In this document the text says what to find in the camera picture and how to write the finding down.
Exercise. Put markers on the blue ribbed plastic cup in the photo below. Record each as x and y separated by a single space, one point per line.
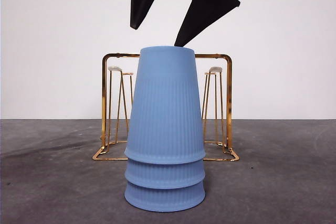
165 98
165 200
165 175

